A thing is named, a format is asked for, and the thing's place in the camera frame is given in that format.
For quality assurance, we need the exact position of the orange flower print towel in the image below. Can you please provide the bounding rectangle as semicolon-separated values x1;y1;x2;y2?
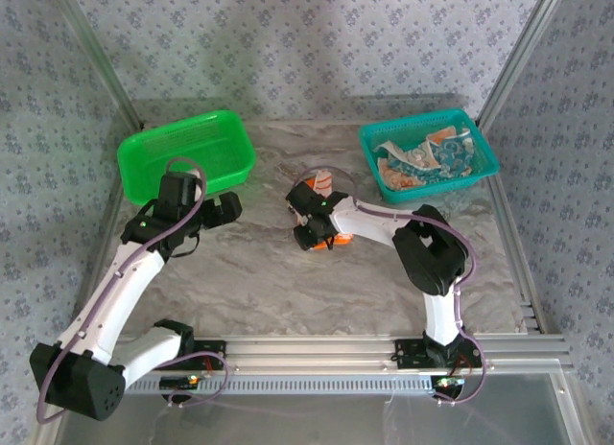
292;171;356;253

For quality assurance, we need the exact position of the teal and cream bunny towel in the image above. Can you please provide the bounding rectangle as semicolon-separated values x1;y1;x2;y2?
373;127;477;183

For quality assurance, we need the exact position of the green plastic basket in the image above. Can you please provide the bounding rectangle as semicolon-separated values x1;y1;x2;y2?
117;109;257;212

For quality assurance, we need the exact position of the teal plastic basket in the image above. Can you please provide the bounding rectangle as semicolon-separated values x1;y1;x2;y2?
358;107;501;205

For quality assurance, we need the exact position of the translucent grey lower panel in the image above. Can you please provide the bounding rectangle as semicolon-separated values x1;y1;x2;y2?
35;372;584;445

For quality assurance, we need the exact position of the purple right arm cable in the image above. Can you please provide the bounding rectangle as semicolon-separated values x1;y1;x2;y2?
292;165;488;408

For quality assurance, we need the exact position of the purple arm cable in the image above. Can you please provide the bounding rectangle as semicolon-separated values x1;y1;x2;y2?
36;156;229;426
292;165;488;408

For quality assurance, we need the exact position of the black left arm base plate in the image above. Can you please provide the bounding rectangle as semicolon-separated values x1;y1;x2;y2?
190;339;227;371

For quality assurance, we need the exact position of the aluminium frame cross rail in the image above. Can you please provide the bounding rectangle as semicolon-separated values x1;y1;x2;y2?
117;334;575;375

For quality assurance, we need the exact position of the aluminium frame post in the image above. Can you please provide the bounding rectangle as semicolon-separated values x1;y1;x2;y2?
477;0;572;128
45;0;145;129

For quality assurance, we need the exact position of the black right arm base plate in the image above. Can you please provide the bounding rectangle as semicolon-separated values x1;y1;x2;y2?
393;338;484;369

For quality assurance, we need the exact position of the grey slotted cable duct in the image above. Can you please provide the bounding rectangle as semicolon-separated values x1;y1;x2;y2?
124;375;436;396

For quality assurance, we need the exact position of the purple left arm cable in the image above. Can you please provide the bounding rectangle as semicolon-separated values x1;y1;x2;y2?
36;156;229;426

